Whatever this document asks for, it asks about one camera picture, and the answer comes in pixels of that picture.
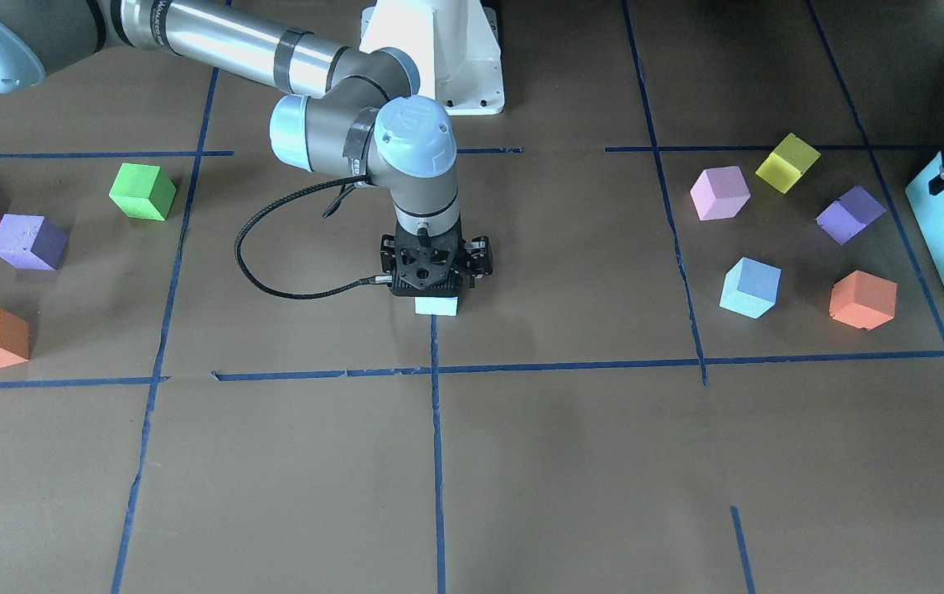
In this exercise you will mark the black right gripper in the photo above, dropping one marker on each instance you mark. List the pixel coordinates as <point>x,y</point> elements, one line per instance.
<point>481,255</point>

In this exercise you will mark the light pink foam block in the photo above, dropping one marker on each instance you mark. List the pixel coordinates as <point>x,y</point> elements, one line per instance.
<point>720,193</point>

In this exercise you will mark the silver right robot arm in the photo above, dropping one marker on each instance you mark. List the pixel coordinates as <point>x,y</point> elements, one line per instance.
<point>358,117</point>

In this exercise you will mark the purple foam block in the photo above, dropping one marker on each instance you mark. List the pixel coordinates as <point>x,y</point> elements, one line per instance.
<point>31,242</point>
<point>850,214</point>

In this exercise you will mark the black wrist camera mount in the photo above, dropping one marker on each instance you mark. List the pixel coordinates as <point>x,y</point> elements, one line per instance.
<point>417,270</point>

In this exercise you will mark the green foam block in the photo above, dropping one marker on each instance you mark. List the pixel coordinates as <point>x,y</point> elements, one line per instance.
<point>143,191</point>

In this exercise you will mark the yellow foam block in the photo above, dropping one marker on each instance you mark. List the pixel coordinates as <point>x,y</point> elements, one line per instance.
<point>787,163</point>

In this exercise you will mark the light blue foam block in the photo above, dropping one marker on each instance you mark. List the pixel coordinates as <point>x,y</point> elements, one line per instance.
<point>437,306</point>
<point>750,288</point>

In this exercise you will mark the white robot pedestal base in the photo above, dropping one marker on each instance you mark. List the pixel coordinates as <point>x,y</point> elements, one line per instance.
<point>455,46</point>

